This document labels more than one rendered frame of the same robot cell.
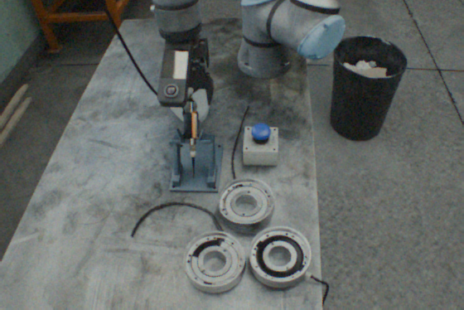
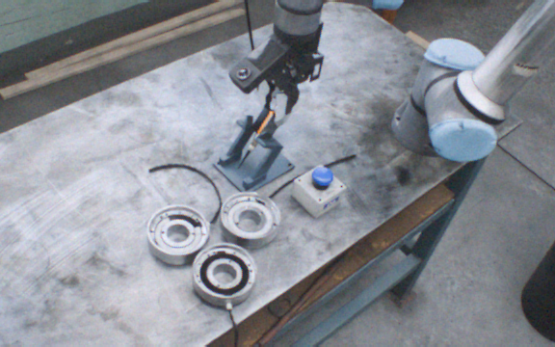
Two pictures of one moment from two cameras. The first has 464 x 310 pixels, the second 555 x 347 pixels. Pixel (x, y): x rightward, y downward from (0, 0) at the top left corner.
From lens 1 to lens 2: 49 cm
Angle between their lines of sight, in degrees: 22
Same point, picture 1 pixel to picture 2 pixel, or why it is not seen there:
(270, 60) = (418, 130)
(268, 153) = (311, 199)
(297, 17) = (446, 99)
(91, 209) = (145, 129)
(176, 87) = (249, 73)
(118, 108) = not seen: hidden behind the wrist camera
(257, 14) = (427, 72)
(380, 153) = not seen: outside the picture
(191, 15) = (298, 22)
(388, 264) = not seen: outside the picture
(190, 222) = (199, 198)
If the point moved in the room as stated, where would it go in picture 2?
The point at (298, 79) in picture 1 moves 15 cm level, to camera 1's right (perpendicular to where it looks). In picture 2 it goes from (434, 172) to (493, 212)
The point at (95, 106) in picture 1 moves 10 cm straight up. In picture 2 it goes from (235, 55) to (239, 19)
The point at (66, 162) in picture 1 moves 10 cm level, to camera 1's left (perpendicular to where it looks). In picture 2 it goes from (166, 80) to (137, 59)
